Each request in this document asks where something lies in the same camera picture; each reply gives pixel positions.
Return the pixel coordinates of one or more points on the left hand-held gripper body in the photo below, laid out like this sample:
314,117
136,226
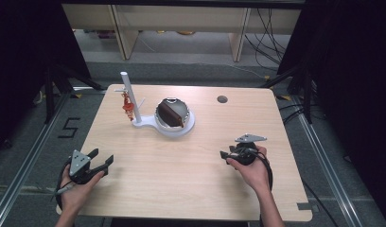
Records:
79,164

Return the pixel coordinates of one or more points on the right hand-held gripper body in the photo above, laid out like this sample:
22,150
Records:
246,153

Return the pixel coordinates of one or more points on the white scalloped bowl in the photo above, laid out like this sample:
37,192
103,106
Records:
181,105

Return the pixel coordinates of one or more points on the brown leather pouch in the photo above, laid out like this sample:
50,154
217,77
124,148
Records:
170,115

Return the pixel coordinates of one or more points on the white stand with pegs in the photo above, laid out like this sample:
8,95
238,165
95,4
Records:
128,85

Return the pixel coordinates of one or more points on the person's right hand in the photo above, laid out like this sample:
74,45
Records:
252,175

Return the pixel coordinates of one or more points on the person's left hand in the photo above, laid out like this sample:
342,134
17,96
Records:
76,195

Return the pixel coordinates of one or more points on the black tape floor mark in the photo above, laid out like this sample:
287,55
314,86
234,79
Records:
71,127

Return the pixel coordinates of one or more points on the dark round table grommet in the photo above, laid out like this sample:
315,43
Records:
222,99

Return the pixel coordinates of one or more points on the yellow floor tape piece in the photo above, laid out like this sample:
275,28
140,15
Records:
77,95
284,97

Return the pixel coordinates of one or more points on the black metal stand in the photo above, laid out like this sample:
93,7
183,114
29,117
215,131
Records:
307,94
49,94

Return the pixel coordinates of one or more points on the grey tape strip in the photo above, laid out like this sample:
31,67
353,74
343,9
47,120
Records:
306,206

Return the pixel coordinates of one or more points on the black curtain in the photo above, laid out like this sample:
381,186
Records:
21,63
355,78

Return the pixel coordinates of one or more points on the light wooden shelf unit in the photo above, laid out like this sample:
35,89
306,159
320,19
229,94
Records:
128,41

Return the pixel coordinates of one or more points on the aluminium floor rail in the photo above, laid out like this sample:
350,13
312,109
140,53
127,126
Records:
32,157
320,157

